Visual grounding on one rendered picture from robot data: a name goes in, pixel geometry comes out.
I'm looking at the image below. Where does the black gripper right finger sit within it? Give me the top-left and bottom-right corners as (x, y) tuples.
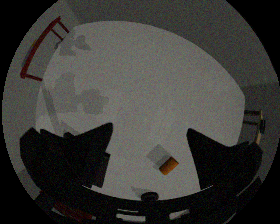
(186, 128), (249, 191)

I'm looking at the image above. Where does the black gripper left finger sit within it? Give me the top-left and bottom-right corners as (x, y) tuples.
(40, 123), (114, 188)

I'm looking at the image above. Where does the orange knob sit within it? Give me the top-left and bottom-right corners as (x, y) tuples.
(159, 157), (179, 176)

